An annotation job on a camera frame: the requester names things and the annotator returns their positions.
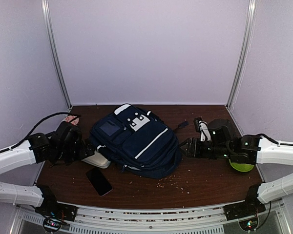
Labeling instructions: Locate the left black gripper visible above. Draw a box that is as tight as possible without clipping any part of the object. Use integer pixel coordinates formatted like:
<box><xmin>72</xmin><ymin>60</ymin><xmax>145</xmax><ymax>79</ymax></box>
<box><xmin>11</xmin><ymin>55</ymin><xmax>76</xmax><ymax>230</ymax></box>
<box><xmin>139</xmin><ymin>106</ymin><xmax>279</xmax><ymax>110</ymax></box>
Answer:
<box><xmin>55</xmin><ymin>137</ymin><xmax>94</xmax><ymax>166</ymax></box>

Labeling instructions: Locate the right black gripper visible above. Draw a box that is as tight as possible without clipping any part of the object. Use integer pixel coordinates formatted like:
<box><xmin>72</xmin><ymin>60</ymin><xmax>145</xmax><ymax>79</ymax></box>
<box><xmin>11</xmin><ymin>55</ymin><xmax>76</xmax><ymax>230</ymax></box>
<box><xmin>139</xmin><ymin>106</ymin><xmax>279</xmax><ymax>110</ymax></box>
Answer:
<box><xmin>178</xmin><ymin>138</ymin><xmax>231</xmax><ymax>159</ymax></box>

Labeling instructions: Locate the beige hard glasses case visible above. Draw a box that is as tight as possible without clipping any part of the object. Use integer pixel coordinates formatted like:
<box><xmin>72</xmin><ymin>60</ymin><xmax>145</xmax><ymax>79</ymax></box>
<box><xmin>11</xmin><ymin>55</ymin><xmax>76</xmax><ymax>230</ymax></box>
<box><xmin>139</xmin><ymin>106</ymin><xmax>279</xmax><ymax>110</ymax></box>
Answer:
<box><xmin>82</xmin><ymin>151</ymin><xmax>111</xmax><ymax>169</ymax></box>

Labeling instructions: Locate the black smartphone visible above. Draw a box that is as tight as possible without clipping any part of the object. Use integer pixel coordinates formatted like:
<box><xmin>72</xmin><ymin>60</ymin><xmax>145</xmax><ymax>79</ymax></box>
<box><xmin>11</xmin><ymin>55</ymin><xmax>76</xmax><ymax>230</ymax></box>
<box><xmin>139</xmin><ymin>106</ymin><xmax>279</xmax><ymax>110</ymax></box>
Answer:
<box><xmin>86</xmin><ymin>167</ymin><xmax>113</xmax><ymax>196</ymax></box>

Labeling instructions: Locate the navy blue student backpack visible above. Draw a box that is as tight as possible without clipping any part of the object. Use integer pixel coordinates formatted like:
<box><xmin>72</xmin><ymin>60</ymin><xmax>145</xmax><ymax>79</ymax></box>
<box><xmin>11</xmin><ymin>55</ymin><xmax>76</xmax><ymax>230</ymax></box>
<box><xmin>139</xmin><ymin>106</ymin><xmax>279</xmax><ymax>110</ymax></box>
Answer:
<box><xmin>89</xmin><ymin>104</ymin><xmax>182</xmax><ymax>179</ymax></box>

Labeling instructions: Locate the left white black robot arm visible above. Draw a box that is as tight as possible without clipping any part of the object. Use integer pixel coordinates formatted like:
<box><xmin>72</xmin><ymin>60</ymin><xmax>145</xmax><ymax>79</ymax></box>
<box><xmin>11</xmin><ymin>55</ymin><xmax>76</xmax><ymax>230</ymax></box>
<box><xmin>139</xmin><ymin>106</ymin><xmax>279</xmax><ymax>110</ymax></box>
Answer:
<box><xmin>0</xmin><ymin>121</ymin><xmax>95</xmax><ymax>216</ymax></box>

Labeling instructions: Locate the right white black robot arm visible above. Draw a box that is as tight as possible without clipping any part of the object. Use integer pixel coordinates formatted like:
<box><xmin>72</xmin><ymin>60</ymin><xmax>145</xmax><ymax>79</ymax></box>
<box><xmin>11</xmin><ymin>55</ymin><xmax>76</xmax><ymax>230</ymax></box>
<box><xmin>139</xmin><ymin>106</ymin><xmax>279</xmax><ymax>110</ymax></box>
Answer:
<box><xmin>180</xmin><ymin>117</ymin><xmax>293</xmax><ymax>219</ymax></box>

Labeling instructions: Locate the red patterned small bowl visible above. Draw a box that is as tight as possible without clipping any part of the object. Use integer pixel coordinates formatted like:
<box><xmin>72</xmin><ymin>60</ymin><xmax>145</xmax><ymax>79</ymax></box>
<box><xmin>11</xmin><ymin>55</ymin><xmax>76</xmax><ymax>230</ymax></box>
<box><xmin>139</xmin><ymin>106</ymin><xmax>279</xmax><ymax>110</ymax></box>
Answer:
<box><xmin>63</xmin><ymin>116</ymin><xmax>80</xmax><ymax>126</ymax></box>

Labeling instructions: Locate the lime green plate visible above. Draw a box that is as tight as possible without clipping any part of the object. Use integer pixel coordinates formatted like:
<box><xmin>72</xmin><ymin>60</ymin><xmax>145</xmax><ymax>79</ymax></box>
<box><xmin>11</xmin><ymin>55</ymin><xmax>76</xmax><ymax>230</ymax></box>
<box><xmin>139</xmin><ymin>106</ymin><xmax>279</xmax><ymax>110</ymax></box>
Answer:
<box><xmin>229</xmin><ymin>160</ymin><xmax>254</xmax><ymax>173</ymax></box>

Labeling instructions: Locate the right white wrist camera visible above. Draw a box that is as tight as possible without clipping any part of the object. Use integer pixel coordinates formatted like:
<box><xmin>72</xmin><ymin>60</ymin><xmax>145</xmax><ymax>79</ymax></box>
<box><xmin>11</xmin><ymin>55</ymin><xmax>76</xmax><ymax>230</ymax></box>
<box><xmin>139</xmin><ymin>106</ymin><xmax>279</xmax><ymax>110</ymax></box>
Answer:
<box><xmin>193</xmin><ymin>117</ymin><xmax>211</xmax><ymax>142</ymax></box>

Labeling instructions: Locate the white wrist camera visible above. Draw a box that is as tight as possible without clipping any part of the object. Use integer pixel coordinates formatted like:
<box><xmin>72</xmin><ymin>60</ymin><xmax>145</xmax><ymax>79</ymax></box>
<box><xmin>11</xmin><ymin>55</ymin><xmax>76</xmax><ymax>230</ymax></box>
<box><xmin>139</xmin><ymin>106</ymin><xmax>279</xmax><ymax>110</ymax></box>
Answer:
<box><xmin>68</xmin><ymin>117</ymin><xmax>80</xmax><ymax>126</ymax></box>
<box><xmin>193</xmin><ymin>117</ymin><xmax>211</xmax><ymax>142</ymax></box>

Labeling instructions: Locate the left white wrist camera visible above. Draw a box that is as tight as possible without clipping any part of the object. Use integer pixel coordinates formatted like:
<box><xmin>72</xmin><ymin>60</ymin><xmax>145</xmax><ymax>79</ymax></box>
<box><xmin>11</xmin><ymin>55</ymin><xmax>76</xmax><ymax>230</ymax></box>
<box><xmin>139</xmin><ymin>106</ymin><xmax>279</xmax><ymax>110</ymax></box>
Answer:
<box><xmin>68</xmin><ymin>117</ymin><xmax>80</xmax><ymax>126</ymax></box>

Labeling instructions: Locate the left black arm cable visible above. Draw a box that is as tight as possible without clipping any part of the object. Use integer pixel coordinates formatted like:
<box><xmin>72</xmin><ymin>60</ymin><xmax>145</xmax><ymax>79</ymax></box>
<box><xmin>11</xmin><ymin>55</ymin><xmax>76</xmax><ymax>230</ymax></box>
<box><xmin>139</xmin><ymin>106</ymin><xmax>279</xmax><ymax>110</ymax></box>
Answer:
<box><xmin>0</xmin><ymin>111</ymin><xmax>69</xmax><ymax>156</ymax></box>

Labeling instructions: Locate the right aluminium frame post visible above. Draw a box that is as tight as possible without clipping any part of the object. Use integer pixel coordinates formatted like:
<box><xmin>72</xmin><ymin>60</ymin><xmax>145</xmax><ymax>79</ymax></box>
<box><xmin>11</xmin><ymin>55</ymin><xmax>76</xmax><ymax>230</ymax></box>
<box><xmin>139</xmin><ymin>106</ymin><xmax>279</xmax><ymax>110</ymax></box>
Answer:
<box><xmin>226</xmin><ymin>0</ymin><xmax>258</xmax><ymax>111</ymax></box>

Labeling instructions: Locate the aluminium frame post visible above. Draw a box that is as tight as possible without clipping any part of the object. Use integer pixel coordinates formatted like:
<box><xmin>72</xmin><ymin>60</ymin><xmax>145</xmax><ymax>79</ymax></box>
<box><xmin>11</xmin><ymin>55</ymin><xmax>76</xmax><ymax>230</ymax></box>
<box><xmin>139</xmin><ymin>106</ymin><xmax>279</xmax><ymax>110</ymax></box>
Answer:
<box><xmin>226</xmin><ymin>0</ymin><xmax>258</xmax><ymax>111</ymax></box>
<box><xmin>41</xmin><ymin>0</ymin><xmax>72</xmax><ymax>109</ymax></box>

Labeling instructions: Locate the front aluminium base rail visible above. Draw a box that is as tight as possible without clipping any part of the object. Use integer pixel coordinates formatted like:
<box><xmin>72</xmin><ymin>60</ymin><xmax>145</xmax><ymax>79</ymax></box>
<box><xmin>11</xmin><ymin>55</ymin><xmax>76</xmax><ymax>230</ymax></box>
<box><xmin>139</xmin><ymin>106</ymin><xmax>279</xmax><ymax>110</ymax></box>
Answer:
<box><xmin>13</xmin><ymin>203</ymin><xmax>291</xmax><ymax>234</ymax></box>

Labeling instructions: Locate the left aluminium frame post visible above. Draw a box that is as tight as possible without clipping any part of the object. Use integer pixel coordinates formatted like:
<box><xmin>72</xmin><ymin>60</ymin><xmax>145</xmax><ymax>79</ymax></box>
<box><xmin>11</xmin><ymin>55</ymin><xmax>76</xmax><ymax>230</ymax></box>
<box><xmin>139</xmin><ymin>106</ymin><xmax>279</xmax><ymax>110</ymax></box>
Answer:
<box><xmin>41</xmin><ymin>0</ymin><xmax>72</xmax><ymax>109</ymax></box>

